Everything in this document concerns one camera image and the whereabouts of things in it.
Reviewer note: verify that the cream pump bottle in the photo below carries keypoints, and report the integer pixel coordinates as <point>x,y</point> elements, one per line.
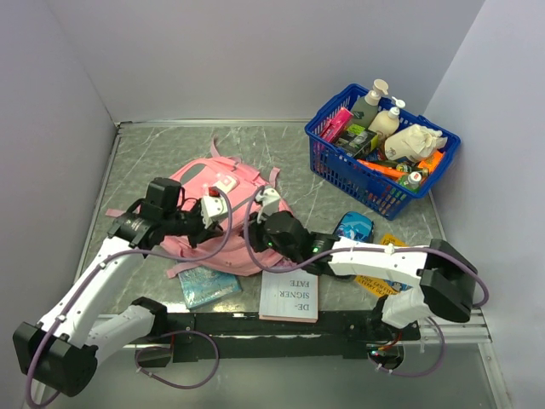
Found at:
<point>387,122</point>

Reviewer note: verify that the grey pump bottle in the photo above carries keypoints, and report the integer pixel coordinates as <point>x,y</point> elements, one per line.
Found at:
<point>366,107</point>

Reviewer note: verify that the blue plastic basket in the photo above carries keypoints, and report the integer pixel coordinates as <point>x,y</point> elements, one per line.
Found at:
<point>369,187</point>

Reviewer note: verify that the black green box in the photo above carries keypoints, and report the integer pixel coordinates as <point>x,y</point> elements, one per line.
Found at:
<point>356,141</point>

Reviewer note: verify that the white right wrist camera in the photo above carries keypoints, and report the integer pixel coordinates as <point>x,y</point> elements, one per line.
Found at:
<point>268,200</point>

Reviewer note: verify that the blue pencil case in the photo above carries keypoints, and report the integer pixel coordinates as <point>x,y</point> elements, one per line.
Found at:
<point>355,226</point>

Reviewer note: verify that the white book pink flowers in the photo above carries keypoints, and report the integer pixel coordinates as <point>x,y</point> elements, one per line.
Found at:
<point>291,296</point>

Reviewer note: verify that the pink school backpack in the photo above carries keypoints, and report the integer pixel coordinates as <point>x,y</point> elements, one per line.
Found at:
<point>227,253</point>

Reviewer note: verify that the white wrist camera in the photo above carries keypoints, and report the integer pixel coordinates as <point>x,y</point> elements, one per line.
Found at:
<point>268,200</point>
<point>214,206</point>

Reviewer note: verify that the orange snack pack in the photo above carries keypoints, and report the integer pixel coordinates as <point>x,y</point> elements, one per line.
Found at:
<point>431,163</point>

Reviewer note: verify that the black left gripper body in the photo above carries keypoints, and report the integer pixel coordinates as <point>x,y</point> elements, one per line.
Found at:
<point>186,222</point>

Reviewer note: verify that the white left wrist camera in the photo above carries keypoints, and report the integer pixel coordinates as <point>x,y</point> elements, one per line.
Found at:
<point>214,206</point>

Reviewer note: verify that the beige cloth bag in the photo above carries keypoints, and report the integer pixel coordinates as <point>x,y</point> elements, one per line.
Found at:
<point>414,143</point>

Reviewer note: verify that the teal hardcover book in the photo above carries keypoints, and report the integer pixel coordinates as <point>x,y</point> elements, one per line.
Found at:
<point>201,286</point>

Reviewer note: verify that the green bottle red cap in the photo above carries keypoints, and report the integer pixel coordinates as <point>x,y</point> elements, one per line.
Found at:
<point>412,181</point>

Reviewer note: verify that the orange packet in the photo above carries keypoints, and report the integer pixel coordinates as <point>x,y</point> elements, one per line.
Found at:
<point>386,171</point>

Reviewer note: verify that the pink box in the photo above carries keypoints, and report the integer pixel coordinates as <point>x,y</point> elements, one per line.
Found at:
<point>334,126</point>

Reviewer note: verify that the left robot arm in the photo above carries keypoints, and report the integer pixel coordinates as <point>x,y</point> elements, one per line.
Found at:
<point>65,347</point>

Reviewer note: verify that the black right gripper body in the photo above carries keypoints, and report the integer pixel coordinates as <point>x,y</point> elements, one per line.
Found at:
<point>263,240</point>

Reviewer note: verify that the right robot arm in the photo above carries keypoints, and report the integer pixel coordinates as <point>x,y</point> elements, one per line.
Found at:
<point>440,281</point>

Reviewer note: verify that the yellow children's book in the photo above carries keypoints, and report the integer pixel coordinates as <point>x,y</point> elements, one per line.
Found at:
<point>383,287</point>

